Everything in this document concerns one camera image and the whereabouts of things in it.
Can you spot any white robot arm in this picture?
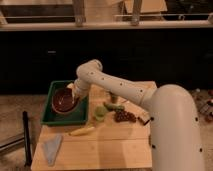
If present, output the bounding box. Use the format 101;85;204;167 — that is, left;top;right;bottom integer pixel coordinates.
73;59;205;171

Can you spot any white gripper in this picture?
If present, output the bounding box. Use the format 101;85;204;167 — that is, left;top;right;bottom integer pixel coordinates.
72;79;90;99

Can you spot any brown grape bunch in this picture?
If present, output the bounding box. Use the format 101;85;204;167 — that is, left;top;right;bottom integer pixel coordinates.
114;110;136;123

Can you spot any green vegetable toy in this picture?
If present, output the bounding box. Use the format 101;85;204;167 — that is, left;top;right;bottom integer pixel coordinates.
103;102;125;111

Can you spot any grey folded cloth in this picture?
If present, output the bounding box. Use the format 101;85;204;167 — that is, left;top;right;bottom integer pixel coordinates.
42;134;63;166

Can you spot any green plastic tray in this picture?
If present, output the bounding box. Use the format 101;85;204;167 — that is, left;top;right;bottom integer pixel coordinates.
41;80;89;126

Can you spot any dark metal cup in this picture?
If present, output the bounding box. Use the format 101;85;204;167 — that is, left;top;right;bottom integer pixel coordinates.
110;93;118;103

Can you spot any yellow banana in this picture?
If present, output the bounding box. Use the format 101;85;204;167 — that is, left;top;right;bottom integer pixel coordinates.
69;126;95;136

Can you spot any black bar on floor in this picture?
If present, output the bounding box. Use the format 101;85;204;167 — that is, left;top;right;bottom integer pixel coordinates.
22;111;32;166

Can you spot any dark brown bowl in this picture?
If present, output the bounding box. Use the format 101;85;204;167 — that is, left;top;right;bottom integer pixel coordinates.
51;88;79;115

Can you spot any orange fruit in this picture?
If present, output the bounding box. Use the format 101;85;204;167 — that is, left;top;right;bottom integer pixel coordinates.
67;83;74;89

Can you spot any wooden table board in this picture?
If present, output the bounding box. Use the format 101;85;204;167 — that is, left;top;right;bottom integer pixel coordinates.
31;85;152;171

